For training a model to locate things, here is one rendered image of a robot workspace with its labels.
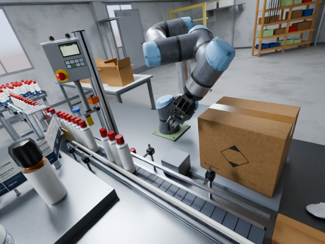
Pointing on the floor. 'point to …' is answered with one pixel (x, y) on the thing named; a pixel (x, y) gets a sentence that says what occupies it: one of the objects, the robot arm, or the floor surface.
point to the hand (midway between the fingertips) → (173, 122)
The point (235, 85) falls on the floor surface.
